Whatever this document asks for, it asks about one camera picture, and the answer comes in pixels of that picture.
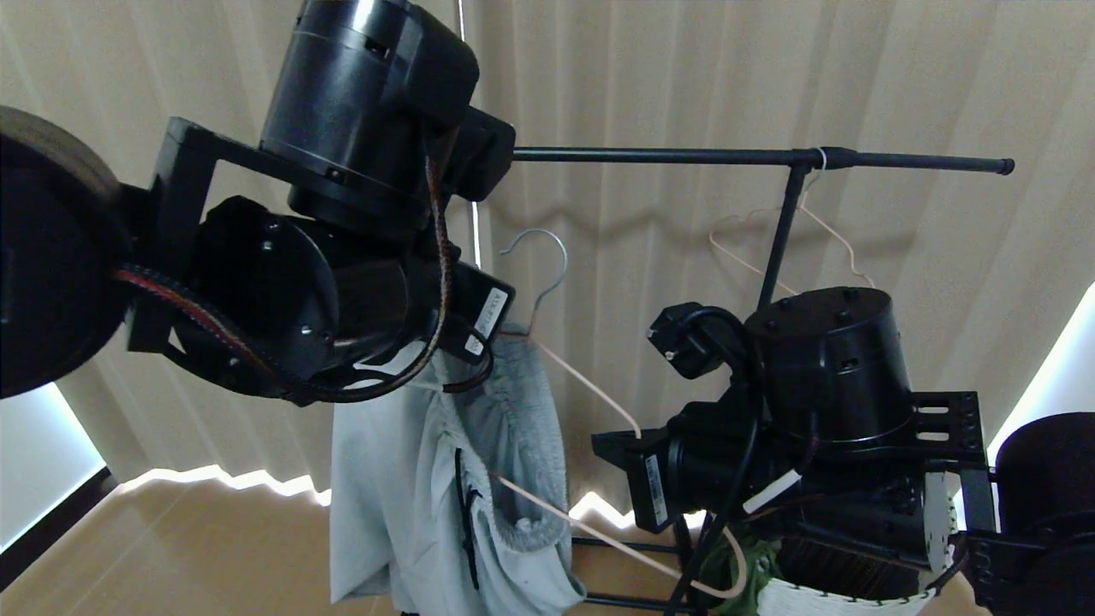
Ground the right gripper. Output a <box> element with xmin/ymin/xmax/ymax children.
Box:
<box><xmin>592</xmin><ymin>400</ymin><xmax>929</xmax><ymax>553</ymax></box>

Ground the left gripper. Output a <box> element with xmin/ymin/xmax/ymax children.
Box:
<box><xmin>175</xmin><ymin>197</ymin><xmax>517</xmax><ymax>405</ymax></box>

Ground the pink clothes hanger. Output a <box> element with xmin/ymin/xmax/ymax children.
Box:
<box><xmin>708</xmin><ymin>163</ymin><xmax>878</xmax><ymax>298</ymax></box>
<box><xmin>494</xmin><ymin>228</ymin><xmax>751</xmax><ymax>600</ymax></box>

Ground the white laundry basket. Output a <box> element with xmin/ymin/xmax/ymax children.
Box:
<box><xmin>753</xmin><ymin>469</ymin><xmax>963</xmax><ymax>616</ymax></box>

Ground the black clothes rack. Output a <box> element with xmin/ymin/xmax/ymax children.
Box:
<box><xmin>513</xmin><ymin>147</ymin><xmax>1016</xmax><ymax>616</ymax></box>

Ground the green garment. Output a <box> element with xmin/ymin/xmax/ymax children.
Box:
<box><xmin>701</xmin><ymin>535</ymin><xmax>781</xmax><ymax>616</ymax></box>

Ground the beige curtain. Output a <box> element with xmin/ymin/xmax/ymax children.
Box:
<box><xmin>0</xmin><ymin>0</ymin><xmax>1095</xmax><ymax>531</ymax></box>

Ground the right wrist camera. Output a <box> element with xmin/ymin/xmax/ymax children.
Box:
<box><xmin>648</xmin><ymin>302</ymin><xmax>747</xmax><ymax>381</ymax></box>

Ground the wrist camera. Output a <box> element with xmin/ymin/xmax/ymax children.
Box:
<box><xmin>648</xmin><ymin>302</ymin><xmax>747</xmax><ymax>381</ymax></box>
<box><xmin>445</xmin><ymin>107</ymin><xmax>518</xmax><ymax>204</ymax></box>

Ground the black cable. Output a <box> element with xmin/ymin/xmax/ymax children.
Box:
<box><xmin>667</xmin><ymin>304</ymin><xmax>771</xmax><ymax>616</ymax></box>

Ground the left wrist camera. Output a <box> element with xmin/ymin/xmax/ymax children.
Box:
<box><xmin>445</xmin><ymin>107</ymin><xmax>518</xmax><ymax>204</ymax></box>

